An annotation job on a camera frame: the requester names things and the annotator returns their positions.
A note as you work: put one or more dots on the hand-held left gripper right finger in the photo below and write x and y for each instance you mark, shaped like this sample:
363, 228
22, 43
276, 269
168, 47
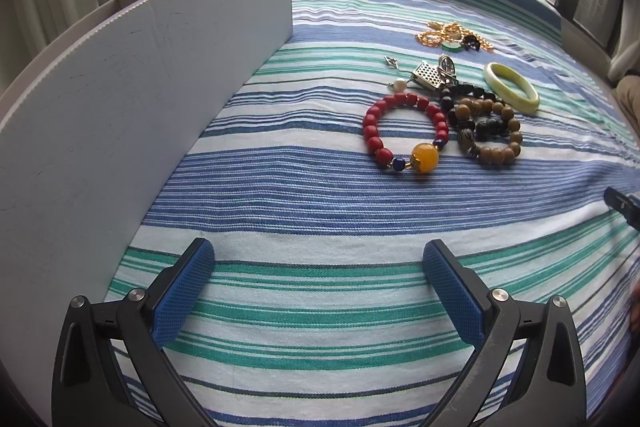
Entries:
452, 292

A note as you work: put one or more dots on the pearl pendant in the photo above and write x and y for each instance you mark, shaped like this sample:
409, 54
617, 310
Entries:
399, 84

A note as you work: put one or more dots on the oval metal pendant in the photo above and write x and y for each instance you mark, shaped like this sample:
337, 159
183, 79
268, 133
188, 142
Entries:
448, 66

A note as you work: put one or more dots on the white cardboard box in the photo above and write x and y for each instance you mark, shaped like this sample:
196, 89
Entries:
125, 107

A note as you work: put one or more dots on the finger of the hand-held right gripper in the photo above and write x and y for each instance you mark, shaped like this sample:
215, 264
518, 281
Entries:
622, 203

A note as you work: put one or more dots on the small silver leaf pendant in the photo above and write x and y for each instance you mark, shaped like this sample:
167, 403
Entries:
391, 62

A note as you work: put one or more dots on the silver perforated charm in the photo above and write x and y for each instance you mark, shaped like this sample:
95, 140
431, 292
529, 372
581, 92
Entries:
428, 75

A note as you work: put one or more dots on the striped bed sheet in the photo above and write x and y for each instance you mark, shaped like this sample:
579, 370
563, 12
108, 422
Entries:
300, 192

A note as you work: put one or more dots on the pale green jade bangle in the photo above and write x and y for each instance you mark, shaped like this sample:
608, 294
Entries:
525, 96

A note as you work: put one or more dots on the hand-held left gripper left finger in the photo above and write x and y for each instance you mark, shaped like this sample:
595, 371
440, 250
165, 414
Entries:
182, 292

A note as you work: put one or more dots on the white curtain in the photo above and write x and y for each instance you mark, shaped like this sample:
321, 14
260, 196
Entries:
625, 52

